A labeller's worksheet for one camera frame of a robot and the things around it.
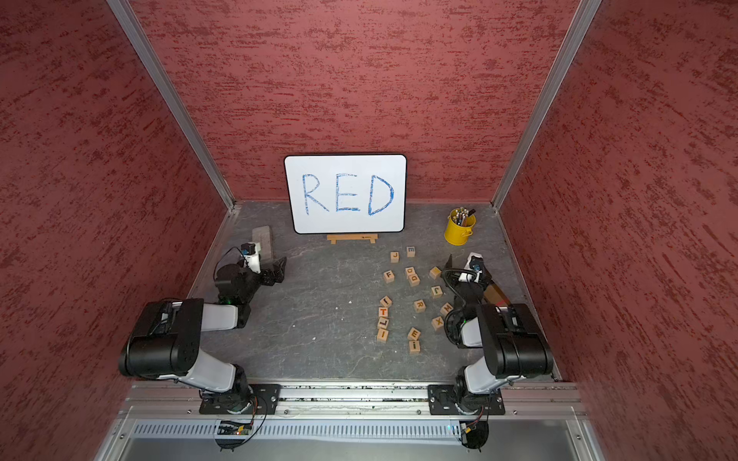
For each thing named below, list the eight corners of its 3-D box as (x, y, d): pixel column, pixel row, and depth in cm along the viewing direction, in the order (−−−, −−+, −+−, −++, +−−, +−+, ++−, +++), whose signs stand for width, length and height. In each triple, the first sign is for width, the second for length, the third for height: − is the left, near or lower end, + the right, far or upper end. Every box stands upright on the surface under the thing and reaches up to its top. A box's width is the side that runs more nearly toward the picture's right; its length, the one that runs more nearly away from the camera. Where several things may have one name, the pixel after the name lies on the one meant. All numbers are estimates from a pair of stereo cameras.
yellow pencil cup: (446, 247, 109) (457, 216, 95) (444, 234, 114) (453, 202, 99) (466, 247, 109) (480, 216, 95) (463, 234, 114) (475, 202, 100)
